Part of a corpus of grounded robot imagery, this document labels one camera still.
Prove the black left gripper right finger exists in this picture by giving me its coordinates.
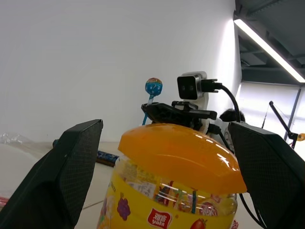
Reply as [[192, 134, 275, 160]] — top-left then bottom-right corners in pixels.
[[228, 122, 305, 229]]

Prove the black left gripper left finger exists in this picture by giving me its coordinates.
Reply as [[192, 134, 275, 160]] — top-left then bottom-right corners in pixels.
[[0, 119, 104, 229]]

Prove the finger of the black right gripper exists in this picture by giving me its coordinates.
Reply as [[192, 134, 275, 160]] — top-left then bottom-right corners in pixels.
[[141, 102, 178, 125]]

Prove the blue lollipop blue stick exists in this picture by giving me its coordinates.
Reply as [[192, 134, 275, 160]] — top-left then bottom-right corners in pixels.
[[142, 77, 163, 126]]

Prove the orange plastic jar lid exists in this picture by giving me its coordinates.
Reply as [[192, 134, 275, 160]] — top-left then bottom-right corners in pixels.
[[117, 123, 247, 194]]

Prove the clear yellow-labelled candy jar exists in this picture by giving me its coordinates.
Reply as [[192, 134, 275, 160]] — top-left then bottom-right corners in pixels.
[[96, 155, 239, 229]]

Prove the person with black hair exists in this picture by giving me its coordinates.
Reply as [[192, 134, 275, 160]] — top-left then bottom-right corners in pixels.
[[219, 108, 246, 123]]

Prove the blue patterned wrapped package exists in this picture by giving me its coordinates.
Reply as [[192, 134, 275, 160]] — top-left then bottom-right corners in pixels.
[[95, 149, 120, 167]]

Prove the clear crumpled plastic bag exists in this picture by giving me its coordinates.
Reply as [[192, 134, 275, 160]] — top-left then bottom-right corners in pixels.
[[0, 132, 33, 146]]

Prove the lollipop with teal stick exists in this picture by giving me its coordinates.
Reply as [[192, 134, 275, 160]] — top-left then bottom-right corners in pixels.
[[190, 187, 199, 215]]

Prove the long ceiling light strip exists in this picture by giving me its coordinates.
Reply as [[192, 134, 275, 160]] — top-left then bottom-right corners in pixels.
[[233, 18, 305, 83]]

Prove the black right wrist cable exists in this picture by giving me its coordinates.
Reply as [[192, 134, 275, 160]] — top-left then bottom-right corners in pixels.
[[201, 78, 242, 124]]

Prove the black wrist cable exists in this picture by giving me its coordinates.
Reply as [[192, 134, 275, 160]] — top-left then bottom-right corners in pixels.
[[239, 192, 268, 229], [201, 78, 242, 124]]

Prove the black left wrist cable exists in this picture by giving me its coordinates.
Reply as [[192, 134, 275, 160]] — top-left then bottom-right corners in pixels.
[[239, 192, 268, 229]]

